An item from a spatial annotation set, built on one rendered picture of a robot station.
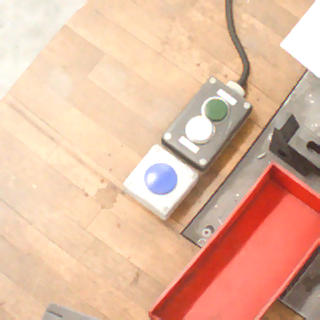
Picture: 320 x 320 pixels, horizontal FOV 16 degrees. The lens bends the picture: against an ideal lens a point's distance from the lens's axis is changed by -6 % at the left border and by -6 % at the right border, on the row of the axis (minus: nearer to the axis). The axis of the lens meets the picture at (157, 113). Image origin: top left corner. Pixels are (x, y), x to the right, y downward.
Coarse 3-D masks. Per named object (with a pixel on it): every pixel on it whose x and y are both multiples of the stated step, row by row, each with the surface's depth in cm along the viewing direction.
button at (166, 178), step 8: (152, 168) 143; (160, 168) 143; (168, 168) 143; (144, 176) 143; (152, 176) 143; (160, 176) 143; (168, 176) 143; (176, 176) 143; (152, 184) 142; (160, 184) 142; (168, 184) 142; (176, 184) 143; (160, 192) 142
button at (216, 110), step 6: (210, 102) 146; (216, 102) 146; (222, 102) 146; (204, 108) 146; (210, 108) 146; (216, 108) 146; (222, 108) 146; (210, 114) 145; (216, 114) 145; (222, 114) 145; (216, 120) 145
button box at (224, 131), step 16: (240, 48) 151; (208, 80) 148; (240, 80) 149; (208, 96) 147; (224, 96) 147; (240, 96) 147; (192, 112) 146; (240, 112) 146; (176, 128) 146; (224, 128) 146; (176, 144) 145; (192, 144) 145; (208, 144) 145; (224, 144) 145; (192, 160) 144; (208, 160) 144
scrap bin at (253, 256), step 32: (256, 192) 144; (288, 192) 145; (224, 224) 138; (256, 224) 144; (288, 224) 144; (224, 256) 142; (256, 256) 142; (288, 256) 142; (192, 288) 141; (224, 288) 141; (256, 288) 141
